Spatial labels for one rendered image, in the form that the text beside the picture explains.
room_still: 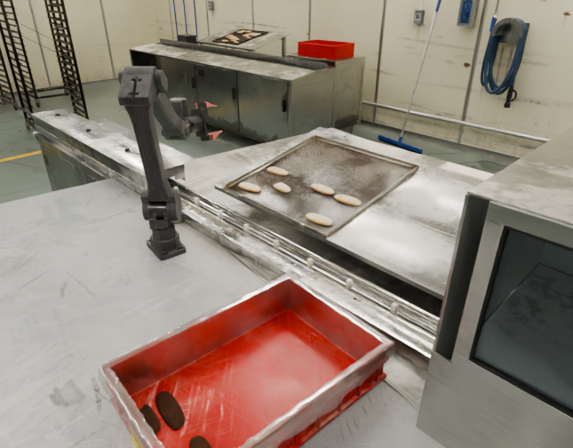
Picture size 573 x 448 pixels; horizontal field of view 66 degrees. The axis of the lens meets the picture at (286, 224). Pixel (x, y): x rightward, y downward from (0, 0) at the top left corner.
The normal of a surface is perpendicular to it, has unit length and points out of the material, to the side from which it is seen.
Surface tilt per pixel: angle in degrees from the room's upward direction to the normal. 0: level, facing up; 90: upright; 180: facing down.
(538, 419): 91
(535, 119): 90
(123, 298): 0
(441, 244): 10
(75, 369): 0
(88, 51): 90
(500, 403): 91
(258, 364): 0
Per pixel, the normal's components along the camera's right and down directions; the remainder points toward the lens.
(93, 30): 0.70, 0.34
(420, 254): -0.12, -0.81
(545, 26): -0.72, 0.33
